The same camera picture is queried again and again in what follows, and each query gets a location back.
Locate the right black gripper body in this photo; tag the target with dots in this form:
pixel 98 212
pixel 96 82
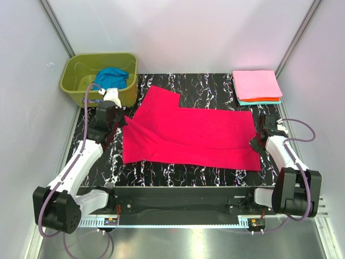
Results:
pixel 257 146

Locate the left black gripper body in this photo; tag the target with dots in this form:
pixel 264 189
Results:
pixel 120 121

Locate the magenta t shirt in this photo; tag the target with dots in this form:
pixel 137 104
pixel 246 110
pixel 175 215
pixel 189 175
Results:
pixel 162 131

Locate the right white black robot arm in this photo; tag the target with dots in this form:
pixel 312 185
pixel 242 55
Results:
pixel 297 190

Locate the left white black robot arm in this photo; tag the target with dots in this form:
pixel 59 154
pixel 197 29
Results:
pixel 58 206

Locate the teal blue t shirt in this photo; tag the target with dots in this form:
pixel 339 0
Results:
pixel 112 77

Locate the folded light teal t shirt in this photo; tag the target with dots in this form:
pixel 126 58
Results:
pixel 249 103

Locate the folded orange t shirt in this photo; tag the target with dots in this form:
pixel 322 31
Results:
pixel 266 99

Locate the folded pink t shirt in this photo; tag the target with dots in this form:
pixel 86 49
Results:
pixel 256 84

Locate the olive green plastic bin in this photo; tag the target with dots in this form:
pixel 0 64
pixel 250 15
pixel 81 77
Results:
pixel 81 70

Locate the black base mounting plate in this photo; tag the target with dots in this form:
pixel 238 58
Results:
pixel 182 207

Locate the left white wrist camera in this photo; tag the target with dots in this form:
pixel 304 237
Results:
pixel 111 94

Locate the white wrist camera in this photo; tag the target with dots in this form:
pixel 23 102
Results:
pixel 111 94
pixel 281 127

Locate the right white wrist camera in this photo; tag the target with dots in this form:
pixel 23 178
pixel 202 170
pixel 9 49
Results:
pixel 281 127

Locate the aluminium frame rail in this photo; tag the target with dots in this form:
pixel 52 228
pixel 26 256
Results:
pixel 322 210

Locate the white slotted cable duct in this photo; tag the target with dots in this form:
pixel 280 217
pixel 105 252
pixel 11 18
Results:
pixel 99 221

